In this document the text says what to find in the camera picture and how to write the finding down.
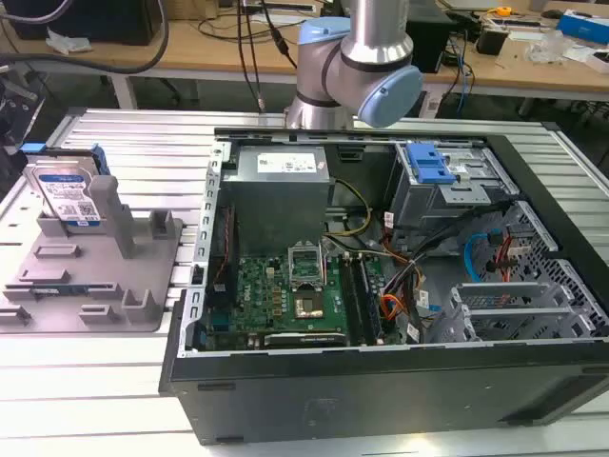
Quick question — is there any hard disk in blue carrier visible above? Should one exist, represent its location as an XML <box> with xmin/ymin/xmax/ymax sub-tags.
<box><xmin>20</xmin><ymin>147</ymin><xmax>112</xmax><ymax>228</ymax></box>

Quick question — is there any blue disk bay latch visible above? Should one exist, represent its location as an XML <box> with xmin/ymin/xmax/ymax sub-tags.
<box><xmin>405</xmin><ymin>142</ymin><xmax>459</xmax><ymax>186</ymax></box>

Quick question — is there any clear plastic bag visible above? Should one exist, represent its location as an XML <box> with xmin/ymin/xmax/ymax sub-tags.
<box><xmin>44</xmin><ymin>27</ymin><xmax>92</xmax><ymax>54</ymax></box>

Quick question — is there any black computer tower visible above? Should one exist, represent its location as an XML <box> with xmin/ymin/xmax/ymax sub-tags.
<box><xmin>9</xmin><ymin>0</ymin><xmax>164</xmax><ymax>47</ymax></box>

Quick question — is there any grey parts rack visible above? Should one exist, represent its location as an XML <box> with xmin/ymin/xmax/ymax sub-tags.
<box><xmin>0</xmin><ymin>175</ymin><xmax>186</xmax><ymax>334</ymax></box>

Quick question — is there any RAM stick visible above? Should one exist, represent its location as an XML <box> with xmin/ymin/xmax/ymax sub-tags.
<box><xmin>29</xmin><ymin>285</ymin><xmax>88</xmax><ymax>295</ymax></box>

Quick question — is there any wooden desk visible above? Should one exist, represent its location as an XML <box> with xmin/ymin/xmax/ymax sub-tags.
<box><xmin>0</xmin><ymin>18</ymin><xmax>305</xmax><ymax>111</ymax></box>
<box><xmin>418</xmin><ymin>7</ymin><xmax>609</xmax><ymax>118</ymax></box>

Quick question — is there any grey power supply unit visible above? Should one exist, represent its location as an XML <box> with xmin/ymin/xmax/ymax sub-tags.
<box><xmin>220</xmin><ymin>146</ymin><xmax>337</xmax><ymax>259</ymax></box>

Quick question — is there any green motherboard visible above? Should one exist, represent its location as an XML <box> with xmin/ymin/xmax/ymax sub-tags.
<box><xmin>204</xmin><ymin>252</ymin><xmax>397</xmax><ymax>352</ymax></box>

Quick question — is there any metal socket cover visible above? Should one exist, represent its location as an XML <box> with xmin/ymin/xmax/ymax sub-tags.
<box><xmin>287</xmin><ymin>242</ymin><xmax>324</xmax><ymax>292</ymax></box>

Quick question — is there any CPU socket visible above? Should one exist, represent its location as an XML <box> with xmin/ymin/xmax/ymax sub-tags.
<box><xmin>291</xmin><ymin>291</ymin><xmax>325</xmax><ymax>321</ymax></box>

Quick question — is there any RAM slot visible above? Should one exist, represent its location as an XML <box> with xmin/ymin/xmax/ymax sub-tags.
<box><xmin>339</xmin><ymin>256</ymin><xmax>367</xmax><ymax>348</ymax></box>
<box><xmin>357</xmin><ymin>256</ymin><xmax>384</xmax><ymax>346</ymax></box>

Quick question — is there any black open PC case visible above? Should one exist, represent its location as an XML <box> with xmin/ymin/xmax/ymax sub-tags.
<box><xmin>158</xmin><ymin>127</ymin><xmax>609</xmax><ymax>447</ymax></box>

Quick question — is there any grey metal drive cage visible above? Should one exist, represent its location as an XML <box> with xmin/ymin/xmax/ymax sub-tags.
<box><xmin>388</xmin><ymin>142</ymin><xmax>521</xmax><ymax>232</ymax></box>

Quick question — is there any black cube device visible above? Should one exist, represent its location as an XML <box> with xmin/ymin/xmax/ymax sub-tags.
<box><xmin>476</xmin><ymin>23</ymin><xmax>511</xmax><ymax>56</ymax></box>

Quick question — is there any silver expansion slot cover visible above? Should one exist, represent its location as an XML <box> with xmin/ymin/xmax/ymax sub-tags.
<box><xmin>450</xmin><ymin>280</ymin><xmax>567</xmax><ymax>310</ymax></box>
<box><xmin>462</xmin><ymin>306</ymin><xmax>594</xmax><ymax>341</ymax></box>

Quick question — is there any blue cardboard box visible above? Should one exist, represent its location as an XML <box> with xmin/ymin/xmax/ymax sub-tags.
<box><xmin>555</xmin><ymin>9</ymin><xmax>609</xmax><ymax>46</ymax></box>

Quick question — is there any thick grey cable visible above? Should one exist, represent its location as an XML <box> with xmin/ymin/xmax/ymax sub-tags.
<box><xmin>0</xmin><ymin>0</ymin><xmax>171</xmax><ymax>76</ymax></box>

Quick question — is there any thin black cable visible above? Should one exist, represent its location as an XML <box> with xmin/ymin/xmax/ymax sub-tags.
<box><xmin>236</xmin><ymin>0</ymin><xmax>267</xmax><ymax>113</ymax></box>

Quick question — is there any yellow and black wire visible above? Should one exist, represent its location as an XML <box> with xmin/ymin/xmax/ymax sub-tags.
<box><xmin>324</xmin><ymin>177</ymin><xmax>373</xmax><ymax>239</ymax></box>

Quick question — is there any orange wire bundle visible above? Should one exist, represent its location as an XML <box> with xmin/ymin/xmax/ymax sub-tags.
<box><xmin>379</xmin><ymin>293</ymin><xmax>402</xmax><ymax>330</ymax></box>

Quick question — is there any blue hanging cable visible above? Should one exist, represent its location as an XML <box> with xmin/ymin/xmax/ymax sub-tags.
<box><xmin>449</xmin><ymin>37</ymin><xmax>476</xmax><ymax>118</ymax></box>

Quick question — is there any blue wire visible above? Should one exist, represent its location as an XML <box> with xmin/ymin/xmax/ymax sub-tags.
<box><xmin>462</xmin><ymin>229</ymin><xmax>497</xmax><ymax>288</ymax></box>

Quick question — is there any red wire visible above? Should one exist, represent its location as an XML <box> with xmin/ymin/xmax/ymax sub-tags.
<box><xmin>492</xmin><ymin>227</ymin><xmax>521</xmax><ymax>287</ymax></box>

